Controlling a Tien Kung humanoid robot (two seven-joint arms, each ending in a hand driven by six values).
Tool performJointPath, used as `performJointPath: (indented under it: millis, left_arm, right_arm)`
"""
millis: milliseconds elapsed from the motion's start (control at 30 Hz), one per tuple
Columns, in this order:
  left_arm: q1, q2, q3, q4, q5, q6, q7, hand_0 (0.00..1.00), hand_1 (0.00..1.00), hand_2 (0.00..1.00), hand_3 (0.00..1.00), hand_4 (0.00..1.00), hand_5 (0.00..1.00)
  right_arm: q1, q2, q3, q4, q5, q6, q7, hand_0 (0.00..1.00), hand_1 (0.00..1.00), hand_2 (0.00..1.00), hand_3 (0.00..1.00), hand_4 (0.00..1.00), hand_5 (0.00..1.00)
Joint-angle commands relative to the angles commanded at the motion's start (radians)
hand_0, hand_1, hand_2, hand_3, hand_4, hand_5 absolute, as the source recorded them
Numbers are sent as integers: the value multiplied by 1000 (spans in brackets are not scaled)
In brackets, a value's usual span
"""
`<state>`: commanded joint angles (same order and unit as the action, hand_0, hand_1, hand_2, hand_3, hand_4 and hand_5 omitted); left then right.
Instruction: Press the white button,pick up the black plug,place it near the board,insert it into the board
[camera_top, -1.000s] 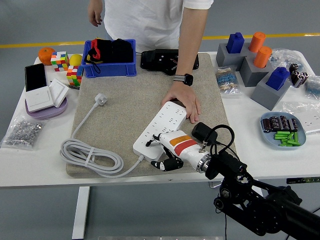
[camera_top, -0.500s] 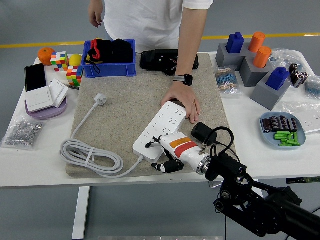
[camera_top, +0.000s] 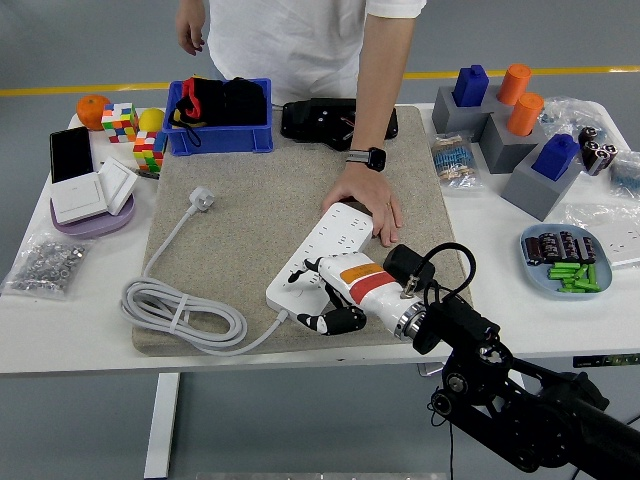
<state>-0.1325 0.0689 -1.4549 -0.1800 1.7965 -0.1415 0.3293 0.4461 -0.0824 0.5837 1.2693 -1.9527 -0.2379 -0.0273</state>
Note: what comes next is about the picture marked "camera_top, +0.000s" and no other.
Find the black wristwatch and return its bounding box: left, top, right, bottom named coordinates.
left=344, top=146, right=387, bottom=173

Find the clear bag holding socket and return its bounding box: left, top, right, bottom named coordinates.
left=563, top=201, right=640, bottom=270

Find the bundle of black capacitors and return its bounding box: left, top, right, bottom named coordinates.
left=577, top=126, right=619, bottom=177

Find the multicolour puzzle cube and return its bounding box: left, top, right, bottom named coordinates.
left=132, top=130, right=168, bottom=175
left=101, top=102, right=140, bottom=145

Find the white power strip with cable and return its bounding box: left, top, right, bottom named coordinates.
left=119, top=186, right=375, bottom=359

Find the black electronic device housing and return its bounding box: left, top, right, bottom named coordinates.
left=279, top=97, right=400, bottom=152

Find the black folded cloth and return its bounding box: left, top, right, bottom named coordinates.
left=222, top=76, right=268, bottom=126

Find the purple tray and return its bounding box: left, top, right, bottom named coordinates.
left=49, top=193, right=137, bottom=239

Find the person's left hand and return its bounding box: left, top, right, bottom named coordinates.
left=321, top=162, right=404, bottom=247

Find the white table leg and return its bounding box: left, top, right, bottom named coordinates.
left=143, top=372, right=181, bottom=480

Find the white wall socket panel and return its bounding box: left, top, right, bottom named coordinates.
left=597, top=222, right=640, bottom=269

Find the person's right hand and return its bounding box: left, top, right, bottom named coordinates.
left=174, top=10, right=207, bottom=57

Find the yellow lemon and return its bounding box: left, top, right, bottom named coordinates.
left=137, top=107, right=166, bottom=135

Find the black smartphone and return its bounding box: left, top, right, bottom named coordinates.
left=49, top=126, right=95, bottom=185

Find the light blue tray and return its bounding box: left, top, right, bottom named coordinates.
left=519, top=223, right=614, bottom=301

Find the black plug with cord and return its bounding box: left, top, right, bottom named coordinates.
left=383, top=243, right=454, bottom=428

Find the bag of metal nuts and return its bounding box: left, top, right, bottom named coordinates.
left=1, top=229, right=94, bottom=302

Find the bag of blue resistors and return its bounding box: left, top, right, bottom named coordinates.
left=608, top=148, right=640, bottom=200

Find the bag of mixed resistors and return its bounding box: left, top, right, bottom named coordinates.
left=429, top=130, right=485, bottom=191

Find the row of black capacitors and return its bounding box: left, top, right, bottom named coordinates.
left=523, top=230, right=600, bottom=266

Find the black table control panel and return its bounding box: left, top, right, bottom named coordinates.
left=572, top=353, right=640, bottom=369

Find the black cloth with red trim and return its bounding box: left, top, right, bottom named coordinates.
left=167, top=74, right=226, bottom=149

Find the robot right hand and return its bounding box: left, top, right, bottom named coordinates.
left=286, top=251, right=416, bottom=337

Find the pile of green standoffs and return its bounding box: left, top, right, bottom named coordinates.
left=546, top=262, right=600, bottom=294

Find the person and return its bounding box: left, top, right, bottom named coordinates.
left=207, top=0, right=429, bottom=107

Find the grey block stand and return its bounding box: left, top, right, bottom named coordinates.
left=478, top=113, right=547, bottom=175
left=500, top=144, right=585, bottom=222
left=431, top=84, right=506, bottom=142

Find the blue plastic bin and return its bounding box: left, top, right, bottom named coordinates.
left=160, top=77, right=275, bottom=157

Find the orange cylinder peg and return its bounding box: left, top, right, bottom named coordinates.
left=496, top=63, right=531, bottom=106
left=506, top=91, right=545, bottom=137

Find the clear plastic bag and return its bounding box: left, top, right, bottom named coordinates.
left=538, top=95, right=609, bottom=139

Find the small white wall switch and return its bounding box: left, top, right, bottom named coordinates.
left=96, top=156, right=139, bottom=217

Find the blue square peg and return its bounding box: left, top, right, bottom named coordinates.
left=530, top=133, right=581, bottom=182
left=452, top=64, right=490, bottom=108

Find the orange fruit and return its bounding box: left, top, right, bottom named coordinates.
left=75, top=94, right=112, bottom=132

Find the grey-brown mat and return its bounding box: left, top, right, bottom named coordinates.
left=130, top=104, right=476, bottom=357

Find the large white wall switch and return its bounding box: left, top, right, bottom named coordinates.
left=49, top=172, right=109, bottom=226

